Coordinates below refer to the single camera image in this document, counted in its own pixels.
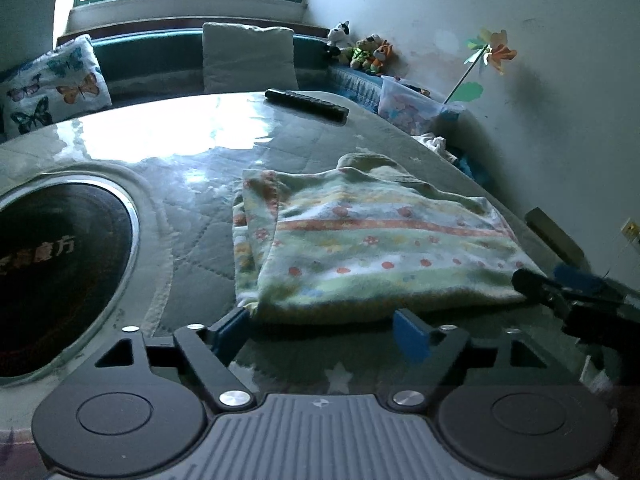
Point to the butterfly print pillow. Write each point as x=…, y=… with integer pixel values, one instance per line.
x=64, y=83

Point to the black remote control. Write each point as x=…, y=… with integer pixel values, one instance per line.
x=307, y=104

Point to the round black induction hob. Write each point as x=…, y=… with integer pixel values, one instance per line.
x=69, y=242

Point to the orange plush toy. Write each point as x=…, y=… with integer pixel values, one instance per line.
x=381, y=56

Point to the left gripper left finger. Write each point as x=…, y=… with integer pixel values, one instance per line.
x=208, y=351

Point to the plain grey pillow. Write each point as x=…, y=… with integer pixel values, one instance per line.
x=246, y=58

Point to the green patterned child garment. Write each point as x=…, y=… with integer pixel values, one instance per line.
x=355, y=243

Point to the green yellow plush toy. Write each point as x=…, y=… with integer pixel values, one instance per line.
x=362, y=55

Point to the clear plastic storage box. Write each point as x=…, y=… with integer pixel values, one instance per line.
x=412, y=112

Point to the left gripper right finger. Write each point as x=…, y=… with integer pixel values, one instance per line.
x=433, y=353

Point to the colourful paper pinwheel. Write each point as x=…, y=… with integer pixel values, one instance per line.
x=488, y=49

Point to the black white cow plush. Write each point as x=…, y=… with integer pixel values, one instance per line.
x=338, y=44

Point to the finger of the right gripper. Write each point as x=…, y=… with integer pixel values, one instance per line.
x=566, y=285

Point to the teal bench sofa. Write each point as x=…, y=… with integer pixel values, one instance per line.
x=152, y=66

